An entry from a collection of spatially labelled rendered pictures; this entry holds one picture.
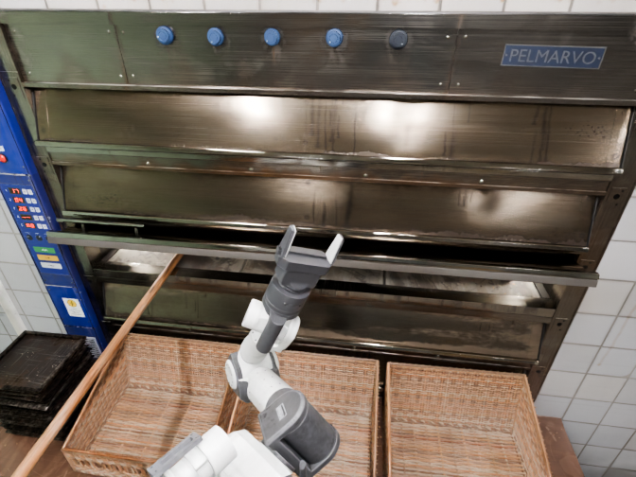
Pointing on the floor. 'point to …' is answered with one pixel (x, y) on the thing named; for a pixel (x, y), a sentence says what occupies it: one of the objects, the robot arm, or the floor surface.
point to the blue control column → (48, 225)
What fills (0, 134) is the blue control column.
